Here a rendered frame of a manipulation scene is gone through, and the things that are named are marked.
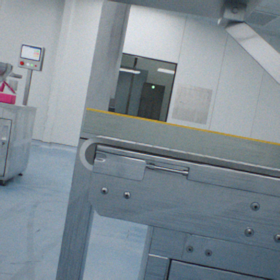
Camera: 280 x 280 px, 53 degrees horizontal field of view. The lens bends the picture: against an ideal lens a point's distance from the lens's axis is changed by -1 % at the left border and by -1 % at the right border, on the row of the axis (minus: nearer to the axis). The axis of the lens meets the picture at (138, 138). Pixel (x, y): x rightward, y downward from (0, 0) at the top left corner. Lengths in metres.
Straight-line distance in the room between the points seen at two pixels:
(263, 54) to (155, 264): 0.34
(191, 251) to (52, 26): 5.51
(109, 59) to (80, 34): 4.98
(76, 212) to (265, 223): 0.45
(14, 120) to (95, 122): 2.39
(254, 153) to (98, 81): 0.41
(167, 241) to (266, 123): 5.72
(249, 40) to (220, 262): 0.33
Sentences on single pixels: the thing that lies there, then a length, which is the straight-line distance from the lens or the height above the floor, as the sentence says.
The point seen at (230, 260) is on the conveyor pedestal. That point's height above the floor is 0.65.
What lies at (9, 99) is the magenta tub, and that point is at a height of 0.80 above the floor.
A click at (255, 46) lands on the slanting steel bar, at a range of 0.41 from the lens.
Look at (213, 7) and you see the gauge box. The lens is 0.45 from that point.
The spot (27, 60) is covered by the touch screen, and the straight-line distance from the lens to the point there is 3.17.
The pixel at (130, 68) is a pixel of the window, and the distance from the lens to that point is 5.49.
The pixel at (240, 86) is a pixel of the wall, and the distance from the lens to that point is 5.91.
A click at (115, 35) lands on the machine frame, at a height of 1.02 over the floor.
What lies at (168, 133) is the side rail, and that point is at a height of 0.83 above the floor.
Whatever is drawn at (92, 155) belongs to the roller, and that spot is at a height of 0.78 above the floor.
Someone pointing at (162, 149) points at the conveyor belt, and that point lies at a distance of 0.40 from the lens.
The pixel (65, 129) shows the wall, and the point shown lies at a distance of 5.52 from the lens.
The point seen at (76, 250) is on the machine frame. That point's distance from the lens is 0.76.
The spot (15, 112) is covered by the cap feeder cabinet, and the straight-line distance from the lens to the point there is 2.76.
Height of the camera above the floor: 0.84
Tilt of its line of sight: 4 degrees down
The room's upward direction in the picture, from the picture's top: 10 degrees clockwise
